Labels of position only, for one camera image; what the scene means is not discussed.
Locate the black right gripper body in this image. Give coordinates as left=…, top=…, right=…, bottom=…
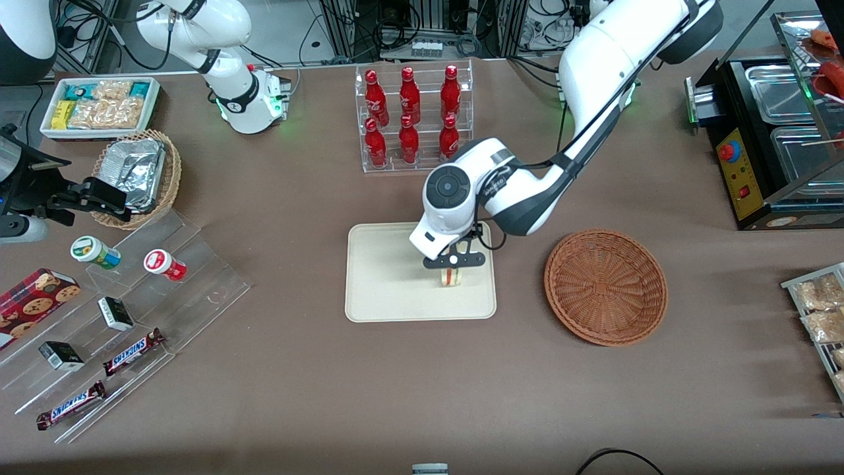
left=0, top=129, right=86, bottom=224

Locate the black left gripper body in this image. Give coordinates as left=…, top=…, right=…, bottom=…
left=423, top=237, right=487, bottom=270

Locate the cream rectangular tray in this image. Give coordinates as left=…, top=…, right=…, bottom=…
left=345, top=220, right=497, bottom=323

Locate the light wicker basket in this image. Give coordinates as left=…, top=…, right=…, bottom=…
left=91, top=129, right=183, bottom=231

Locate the round brown wicker basket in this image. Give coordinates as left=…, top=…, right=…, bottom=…
left=544, top=228, right=669, bottom=347

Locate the silver foil container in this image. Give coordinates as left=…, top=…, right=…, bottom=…
left=99, top=138, right=166, bottom=213

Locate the green lid cup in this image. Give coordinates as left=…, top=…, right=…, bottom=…
left=71, top=236, right=122, bottom=270

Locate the white snack bin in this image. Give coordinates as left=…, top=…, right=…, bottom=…
left=40, top=77, right=162, bottom=142

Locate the large clear cracker bag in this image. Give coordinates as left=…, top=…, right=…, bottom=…
left=68, top=98, right=143, bottom=130

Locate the red lid cup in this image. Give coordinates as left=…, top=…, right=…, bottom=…
left=144, top=249, right=187, bottom=282

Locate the clear acrylic bottle rack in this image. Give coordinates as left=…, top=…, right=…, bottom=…
left=355, top=59, right=474, bottom=174

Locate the small clear cracker bag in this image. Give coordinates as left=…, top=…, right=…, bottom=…
left=92, top=80, right=135, bottom=102

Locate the small black box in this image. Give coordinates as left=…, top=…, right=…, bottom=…
left=98, top=297, right=135, bottom=332
left=38, top=341, right=86, bottom=372

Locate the red cookie box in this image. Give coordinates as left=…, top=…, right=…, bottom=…
left=0, top=268, right=82, bottom=351

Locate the red soda bottle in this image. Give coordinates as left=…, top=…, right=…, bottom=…
left=399, top=67, right=421, bottom=125
left=365, top=70, right=389, bottom=127
left=365, top=119, right=388, bottom=168
left=438, top=113, right=460, bottom=162
left=398, top=115, right=420, bottom=165
left=440, top=65, right=462, bottom=121

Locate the clear acrylic step display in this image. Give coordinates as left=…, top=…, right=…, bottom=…
left=0, top=210, right=252, bottom=445

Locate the Snickers bar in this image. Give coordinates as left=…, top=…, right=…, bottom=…
left=36, top=381, right=107, bottom=431
left=103, top=328, right=166, bottom=377

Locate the black food warmer machine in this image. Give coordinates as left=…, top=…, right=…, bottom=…
left=684, top=12, right=844, bottom=232

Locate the clear bag of pastries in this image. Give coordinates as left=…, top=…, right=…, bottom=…
left=800, top=309, right=844, bottom=344
left=794, top=273, right=844, bottom=311

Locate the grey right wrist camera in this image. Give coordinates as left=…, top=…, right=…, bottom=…
left=0, top=216, right=49, bottom=244

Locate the black cable loop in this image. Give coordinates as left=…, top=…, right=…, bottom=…
left=575, top=448, right=666, bottom=475

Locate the grey wire rack tray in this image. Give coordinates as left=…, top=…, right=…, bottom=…
left=781, top=263, right=844, bottom=404

